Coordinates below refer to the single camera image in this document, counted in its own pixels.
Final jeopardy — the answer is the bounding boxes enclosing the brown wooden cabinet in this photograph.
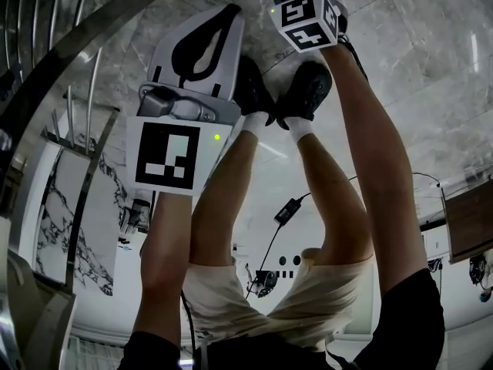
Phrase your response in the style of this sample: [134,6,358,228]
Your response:
[440,175,493,265]

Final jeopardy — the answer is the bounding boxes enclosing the person's right white sock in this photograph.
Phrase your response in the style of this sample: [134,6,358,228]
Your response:
[283,116,316,145]

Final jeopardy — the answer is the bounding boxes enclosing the person's left leg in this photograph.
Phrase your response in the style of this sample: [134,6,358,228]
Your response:
[189,131,260,269]

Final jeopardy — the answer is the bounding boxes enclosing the person's right forearm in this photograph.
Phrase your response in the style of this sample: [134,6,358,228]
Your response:
[320,42,421,296]

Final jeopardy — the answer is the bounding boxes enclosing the person's leg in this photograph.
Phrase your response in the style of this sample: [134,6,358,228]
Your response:
[295,131,375,264]
[189,131,260,269]

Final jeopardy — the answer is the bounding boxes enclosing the person's pale shorts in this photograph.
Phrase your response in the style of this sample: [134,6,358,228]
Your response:
[182,247,377,353]

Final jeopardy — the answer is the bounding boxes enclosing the black and white device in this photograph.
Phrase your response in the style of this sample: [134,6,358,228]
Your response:
[246,267,279,299]

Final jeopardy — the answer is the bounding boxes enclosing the person's black shirt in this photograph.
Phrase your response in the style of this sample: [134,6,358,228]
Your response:
[118,267,447,370]

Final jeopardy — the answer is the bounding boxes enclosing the person's right black shoe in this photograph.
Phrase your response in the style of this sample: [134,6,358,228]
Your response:
[273,59,334,131]

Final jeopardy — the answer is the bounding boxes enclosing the person's white sock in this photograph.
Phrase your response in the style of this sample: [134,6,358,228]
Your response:
[241,111,271,137]
[283,116,316,145]

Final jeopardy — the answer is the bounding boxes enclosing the person's black shoe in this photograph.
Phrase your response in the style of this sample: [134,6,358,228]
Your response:
[273,59,334,131]
[233,54,277,118]

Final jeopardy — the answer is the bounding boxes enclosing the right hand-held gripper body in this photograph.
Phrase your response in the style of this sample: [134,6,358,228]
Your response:
[263,0,350,55]

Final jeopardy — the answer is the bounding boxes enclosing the person's left white sock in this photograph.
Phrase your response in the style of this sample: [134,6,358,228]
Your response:
[241,111,271,137]

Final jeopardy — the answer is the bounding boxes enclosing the person's left forearm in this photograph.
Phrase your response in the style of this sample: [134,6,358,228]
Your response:
[132,190,194,348]

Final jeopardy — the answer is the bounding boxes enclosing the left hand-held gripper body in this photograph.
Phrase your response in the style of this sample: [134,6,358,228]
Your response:
[126,82,243,197]

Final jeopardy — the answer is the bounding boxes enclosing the black power adapter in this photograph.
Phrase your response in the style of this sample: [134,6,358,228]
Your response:
[273,197,304,226]

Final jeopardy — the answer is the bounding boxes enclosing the person's left black shoe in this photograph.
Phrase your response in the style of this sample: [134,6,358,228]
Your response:
[233,54,277,118]

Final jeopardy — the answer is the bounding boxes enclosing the person's right leg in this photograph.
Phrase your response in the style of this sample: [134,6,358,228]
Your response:
[295,131,375,264]

